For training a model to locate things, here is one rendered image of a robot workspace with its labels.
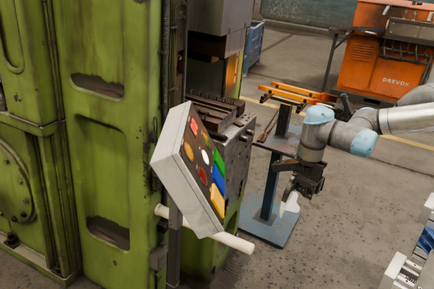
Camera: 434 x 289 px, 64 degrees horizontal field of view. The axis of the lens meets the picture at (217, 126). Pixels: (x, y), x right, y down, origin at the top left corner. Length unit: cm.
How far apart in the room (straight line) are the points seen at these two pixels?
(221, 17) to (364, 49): 369
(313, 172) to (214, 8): 69
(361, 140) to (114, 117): 89
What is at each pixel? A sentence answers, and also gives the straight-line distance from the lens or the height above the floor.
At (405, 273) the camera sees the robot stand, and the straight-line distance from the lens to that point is 142.
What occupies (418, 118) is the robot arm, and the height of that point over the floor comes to 131.
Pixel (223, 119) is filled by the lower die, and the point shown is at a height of 99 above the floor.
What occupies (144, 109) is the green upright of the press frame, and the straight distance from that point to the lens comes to 128.
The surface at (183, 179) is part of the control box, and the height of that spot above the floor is 112.
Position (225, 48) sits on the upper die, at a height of 131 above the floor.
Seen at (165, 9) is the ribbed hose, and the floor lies 146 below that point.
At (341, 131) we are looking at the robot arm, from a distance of 97.
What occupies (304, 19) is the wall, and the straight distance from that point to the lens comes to 915.
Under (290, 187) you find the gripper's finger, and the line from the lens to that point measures 108.
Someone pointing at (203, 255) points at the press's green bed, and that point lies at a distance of 196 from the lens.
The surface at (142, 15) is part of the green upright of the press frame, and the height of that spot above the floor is 145.
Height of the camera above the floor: 165
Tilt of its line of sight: 27 degrees down
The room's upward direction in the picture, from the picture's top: 5 degrees clockwise
